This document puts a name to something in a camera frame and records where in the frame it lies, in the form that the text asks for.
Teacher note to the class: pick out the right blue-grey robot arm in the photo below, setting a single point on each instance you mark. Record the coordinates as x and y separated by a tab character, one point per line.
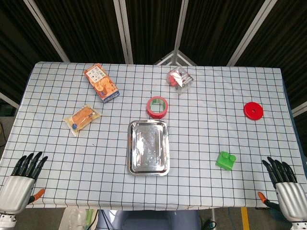
299	226

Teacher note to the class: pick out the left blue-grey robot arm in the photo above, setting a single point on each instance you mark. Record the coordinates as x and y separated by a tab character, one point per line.
7	217

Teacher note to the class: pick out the clear plastic box red contents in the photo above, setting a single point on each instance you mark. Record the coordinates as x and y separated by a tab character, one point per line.
178	80

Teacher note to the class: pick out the orange snack box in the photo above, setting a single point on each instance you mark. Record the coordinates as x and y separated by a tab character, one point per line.
100	82

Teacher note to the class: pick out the white triangular partition foot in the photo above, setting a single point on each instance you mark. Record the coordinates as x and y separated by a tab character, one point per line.
165	58

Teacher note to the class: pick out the black partition screen fabric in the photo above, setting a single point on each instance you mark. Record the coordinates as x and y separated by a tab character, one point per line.
153	24

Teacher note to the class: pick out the bread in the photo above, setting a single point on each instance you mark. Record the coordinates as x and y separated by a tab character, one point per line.
81	118

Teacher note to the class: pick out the red round disc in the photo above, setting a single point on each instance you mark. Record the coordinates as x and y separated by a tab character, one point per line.
249	111

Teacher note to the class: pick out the clear plastic bag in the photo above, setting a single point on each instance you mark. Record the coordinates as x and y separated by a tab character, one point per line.
72	219

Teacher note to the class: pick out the shiny metal tray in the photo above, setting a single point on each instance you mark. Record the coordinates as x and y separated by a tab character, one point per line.
147	148

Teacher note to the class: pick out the green plastic rod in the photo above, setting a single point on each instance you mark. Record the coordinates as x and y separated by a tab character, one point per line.
89	216

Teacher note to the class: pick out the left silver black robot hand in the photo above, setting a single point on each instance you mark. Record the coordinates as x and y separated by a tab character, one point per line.
16	189

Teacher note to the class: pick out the white partition frame post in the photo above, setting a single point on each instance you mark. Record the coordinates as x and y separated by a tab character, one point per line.
9	100
251	31
299	109
181	24
124	31
47	31

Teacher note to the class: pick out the red tape roll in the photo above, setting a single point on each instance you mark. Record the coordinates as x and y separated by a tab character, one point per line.
156	115

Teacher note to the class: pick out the white checkered tablecloth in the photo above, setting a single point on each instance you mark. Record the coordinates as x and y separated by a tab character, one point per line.
216	134

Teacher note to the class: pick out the blue-grey robot torso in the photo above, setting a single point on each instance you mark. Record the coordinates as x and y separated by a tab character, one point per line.
148	220

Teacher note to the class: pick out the green toy building block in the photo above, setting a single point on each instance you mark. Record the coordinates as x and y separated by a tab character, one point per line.
224	163

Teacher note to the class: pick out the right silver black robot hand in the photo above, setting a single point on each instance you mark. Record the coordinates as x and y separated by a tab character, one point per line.
291	198

